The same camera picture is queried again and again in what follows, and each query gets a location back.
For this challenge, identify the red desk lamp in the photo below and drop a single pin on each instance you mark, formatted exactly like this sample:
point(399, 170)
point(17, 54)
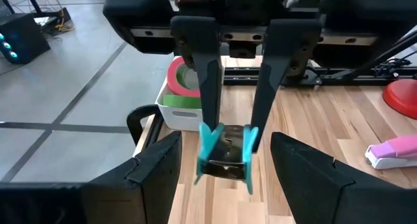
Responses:
point(402, 97)

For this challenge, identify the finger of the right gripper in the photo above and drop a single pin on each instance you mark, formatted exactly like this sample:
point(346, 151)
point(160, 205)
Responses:
point(208, 87)
point(270, 80)

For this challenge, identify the black table frame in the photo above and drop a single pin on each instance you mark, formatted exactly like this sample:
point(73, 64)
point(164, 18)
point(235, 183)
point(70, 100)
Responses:
point(352, 80)

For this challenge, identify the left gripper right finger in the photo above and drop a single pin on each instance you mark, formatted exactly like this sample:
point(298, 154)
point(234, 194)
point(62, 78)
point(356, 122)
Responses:
point(342, 201)

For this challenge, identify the white plastic bin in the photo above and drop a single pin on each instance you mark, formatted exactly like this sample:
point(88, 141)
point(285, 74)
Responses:
point(182, 118)

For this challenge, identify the green tape roll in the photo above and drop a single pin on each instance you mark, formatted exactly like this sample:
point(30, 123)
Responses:
point(186, 77)
point(180, 102)

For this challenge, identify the black computer tower cyan lights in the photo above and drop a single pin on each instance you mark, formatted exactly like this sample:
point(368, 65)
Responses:
point(26, 38)

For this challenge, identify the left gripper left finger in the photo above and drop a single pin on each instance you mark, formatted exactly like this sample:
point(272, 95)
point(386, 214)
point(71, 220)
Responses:
point(97, 204)

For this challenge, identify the pink tape roll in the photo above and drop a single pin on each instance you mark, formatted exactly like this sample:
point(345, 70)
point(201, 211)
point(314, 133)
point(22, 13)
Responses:
point(172, 79)

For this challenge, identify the pink stapler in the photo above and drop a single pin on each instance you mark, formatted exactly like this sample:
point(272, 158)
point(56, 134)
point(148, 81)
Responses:
point(397, 149)

